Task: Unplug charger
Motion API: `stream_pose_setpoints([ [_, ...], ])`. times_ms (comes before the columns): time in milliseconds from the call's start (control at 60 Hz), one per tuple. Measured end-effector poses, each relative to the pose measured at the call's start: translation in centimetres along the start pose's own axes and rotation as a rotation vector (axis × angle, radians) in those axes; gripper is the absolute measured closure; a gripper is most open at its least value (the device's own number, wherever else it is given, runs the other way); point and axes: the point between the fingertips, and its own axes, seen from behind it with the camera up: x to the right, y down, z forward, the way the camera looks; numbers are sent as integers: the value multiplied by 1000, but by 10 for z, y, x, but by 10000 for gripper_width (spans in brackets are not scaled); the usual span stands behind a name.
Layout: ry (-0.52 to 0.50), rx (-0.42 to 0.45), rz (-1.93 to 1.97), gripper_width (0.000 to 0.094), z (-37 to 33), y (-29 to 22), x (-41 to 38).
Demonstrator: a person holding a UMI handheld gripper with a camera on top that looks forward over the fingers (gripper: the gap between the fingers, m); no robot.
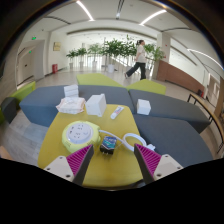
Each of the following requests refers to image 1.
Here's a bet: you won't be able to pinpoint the small white cube box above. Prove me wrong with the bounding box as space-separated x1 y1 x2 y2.
136 98 152 116

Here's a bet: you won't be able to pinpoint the ceiling light strips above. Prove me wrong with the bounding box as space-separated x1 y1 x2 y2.
75 0 224 71

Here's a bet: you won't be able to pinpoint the wooden bench with black frame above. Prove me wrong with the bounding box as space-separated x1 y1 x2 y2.
186 93 224 154

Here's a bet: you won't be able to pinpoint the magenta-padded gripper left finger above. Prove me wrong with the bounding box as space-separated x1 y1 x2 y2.
43 143 95 187

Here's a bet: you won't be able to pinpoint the round yellow-green power strip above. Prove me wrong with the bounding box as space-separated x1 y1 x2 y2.
61 120 102 154

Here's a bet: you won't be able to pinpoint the stacked white tissue packs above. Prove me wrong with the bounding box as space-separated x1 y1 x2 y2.
63 84 80 98

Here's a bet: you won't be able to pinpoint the large white box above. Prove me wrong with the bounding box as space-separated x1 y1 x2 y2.
85 93 108 118

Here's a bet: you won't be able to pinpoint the person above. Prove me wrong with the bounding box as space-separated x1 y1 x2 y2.
124 39 148 81

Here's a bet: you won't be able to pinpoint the green sofa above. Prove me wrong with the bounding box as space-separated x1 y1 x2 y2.
9 80 37 104

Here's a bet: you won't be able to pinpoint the small white tube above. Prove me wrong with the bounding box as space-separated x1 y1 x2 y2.
110 105 125 120

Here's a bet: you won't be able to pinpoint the row of potted plants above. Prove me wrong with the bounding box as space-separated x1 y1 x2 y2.
65 34 167 74

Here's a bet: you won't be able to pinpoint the dark multi-port charger block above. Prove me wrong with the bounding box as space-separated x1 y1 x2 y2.
99 135 118 155

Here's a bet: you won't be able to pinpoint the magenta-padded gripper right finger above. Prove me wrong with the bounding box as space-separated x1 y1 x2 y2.
133 143 184 185

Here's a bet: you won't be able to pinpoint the wet wipes pack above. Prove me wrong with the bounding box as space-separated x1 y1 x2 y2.
55 96 87 115

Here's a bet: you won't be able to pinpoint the dark grey ottoman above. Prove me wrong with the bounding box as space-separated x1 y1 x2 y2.
0 96 18 125

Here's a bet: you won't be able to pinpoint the white power cable with plug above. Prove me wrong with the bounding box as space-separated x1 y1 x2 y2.
98 129 157 153

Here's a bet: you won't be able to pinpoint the green upholstered bench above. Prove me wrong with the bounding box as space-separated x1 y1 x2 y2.
126 78 168 96
75 73 128 88

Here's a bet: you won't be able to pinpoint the long grey upholstered bench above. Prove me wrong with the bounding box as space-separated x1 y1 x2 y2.
18 84 136 128

